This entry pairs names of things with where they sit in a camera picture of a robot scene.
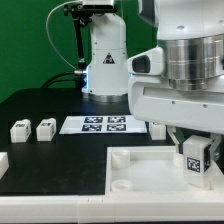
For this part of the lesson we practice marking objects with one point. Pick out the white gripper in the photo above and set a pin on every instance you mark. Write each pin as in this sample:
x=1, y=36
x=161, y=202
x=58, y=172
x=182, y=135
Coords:
x=150, y=99

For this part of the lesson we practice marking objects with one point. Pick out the white square table top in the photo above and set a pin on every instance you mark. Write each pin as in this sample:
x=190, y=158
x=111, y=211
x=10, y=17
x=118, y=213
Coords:
x=153, y=170

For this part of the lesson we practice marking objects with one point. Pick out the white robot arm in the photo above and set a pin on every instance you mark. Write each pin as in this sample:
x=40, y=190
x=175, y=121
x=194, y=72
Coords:
x=179, y=82

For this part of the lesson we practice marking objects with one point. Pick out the white U-shaped obstacle fence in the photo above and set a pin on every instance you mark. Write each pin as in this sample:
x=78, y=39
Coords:
x=112, y=207

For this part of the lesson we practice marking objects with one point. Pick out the white sheet with AprilTags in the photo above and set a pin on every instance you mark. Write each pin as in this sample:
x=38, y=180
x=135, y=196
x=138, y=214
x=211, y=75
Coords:
x=102, y=124

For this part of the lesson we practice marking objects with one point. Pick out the black camera stand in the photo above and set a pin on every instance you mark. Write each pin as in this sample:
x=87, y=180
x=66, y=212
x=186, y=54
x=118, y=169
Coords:
x=81, y=18

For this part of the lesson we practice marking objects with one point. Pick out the grey camera on stand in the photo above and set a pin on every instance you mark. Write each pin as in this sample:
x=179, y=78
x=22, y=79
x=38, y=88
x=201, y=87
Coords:
x=98, y=4

